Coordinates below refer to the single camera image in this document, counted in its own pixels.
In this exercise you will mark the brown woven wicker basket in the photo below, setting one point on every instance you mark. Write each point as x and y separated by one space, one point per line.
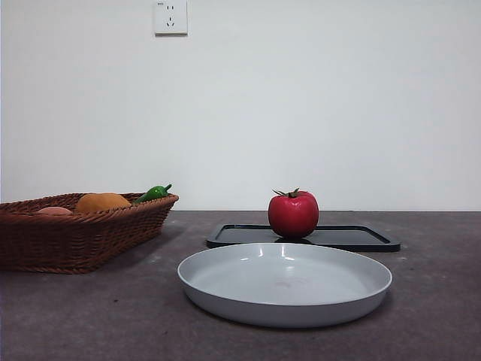
75 240

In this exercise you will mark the red tomato with green stem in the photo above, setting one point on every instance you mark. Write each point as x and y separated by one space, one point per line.
293 218

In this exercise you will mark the white wall socket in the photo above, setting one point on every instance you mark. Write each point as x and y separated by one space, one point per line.
171 19

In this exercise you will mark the round grey plate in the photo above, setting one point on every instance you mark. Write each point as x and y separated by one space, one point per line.
282 282

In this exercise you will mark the black rectangular tray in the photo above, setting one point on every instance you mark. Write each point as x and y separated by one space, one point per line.
357 237

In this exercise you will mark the glossy green chili pepper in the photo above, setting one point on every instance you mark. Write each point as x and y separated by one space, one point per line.
152 193

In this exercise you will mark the yellow-orange potato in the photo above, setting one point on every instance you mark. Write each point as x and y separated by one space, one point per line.
101 203

